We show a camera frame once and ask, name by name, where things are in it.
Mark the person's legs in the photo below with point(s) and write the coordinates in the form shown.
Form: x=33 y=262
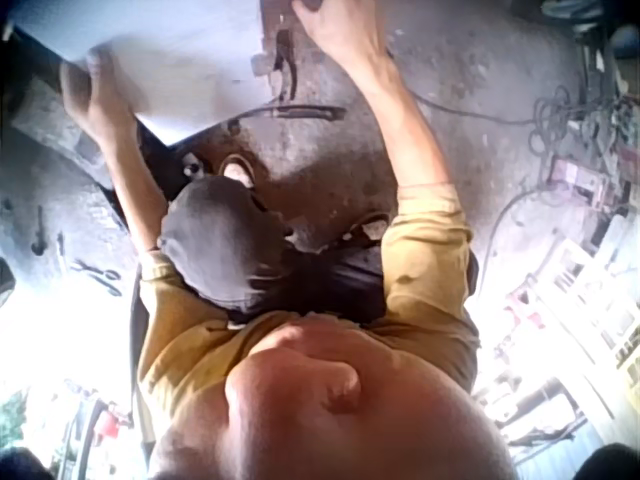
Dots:
x=220 y=240

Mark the white slatted rack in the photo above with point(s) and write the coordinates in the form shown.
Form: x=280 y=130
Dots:
x=585 y=300

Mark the person's left hand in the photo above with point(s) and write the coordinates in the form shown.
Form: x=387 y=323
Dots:
x=100 y=107

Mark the white sheet panel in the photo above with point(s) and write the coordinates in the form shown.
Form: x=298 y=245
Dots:
x=180 y=65

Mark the heap of workshop tools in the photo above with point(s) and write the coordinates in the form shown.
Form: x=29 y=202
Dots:
x=605 y=135

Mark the person's right hand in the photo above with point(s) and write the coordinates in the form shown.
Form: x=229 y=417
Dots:
x=342 y=27

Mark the long black flat bar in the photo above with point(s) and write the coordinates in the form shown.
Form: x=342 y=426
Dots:
x=295 y=112

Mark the metal pliers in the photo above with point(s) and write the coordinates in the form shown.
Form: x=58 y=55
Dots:
x=102 y=280

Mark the black curved hook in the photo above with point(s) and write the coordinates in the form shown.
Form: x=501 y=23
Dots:
x=285 y=65

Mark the red canister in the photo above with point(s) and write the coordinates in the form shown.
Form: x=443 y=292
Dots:
x=109 y=424

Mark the dark metal hook tool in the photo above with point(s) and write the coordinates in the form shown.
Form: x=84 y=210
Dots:
x=40 y=235

